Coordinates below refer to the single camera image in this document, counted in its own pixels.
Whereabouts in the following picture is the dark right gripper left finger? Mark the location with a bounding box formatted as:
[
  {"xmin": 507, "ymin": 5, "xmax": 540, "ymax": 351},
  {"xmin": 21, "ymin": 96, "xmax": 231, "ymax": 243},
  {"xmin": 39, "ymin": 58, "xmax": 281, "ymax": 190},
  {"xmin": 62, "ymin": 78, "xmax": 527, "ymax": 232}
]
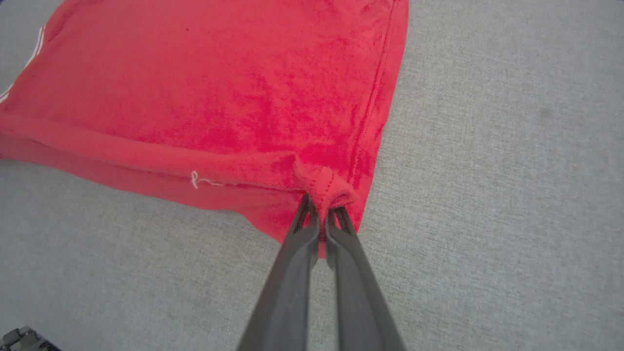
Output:
[{"xmin": 237, "ymin": 193, "xmax": 321, "ymax": 351}]

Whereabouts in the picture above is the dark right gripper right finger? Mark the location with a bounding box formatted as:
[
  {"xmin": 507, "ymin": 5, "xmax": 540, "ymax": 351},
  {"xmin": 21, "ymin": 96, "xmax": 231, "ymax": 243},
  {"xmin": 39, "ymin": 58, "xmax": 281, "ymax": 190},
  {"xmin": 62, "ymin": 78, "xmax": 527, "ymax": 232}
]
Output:
[{"xmin": 325, "ymin": 206, "xmax": 406, "ymax": 351}]

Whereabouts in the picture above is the red and white garment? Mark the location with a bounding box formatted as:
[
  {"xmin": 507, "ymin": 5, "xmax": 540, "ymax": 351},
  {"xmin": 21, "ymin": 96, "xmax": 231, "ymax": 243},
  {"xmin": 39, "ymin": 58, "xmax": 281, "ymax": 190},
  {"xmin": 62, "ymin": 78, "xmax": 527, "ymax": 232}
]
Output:
[{"xmin": 0, "ymin": 0, "xmax": 410, "ymax": 259}]

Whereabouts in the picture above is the grey fabric sofa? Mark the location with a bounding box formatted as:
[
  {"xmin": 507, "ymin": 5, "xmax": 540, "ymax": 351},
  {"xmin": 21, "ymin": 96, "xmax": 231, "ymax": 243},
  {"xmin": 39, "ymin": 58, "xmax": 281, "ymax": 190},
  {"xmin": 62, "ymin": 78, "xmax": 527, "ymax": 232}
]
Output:
[{"xmin": 0, "ymin": 0, "xmax": 624, "ymax": 351}]

